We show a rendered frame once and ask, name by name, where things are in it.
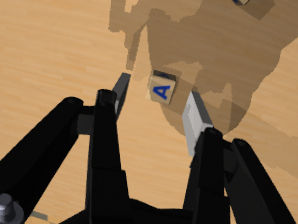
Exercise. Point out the tan block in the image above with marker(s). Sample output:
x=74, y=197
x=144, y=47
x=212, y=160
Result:
x=240, y=2
x=161, y=87

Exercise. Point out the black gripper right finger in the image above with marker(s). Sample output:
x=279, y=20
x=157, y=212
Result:
x=251, y=193

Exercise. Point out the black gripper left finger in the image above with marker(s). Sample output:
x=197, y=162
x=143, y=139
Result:
x=28, y=168

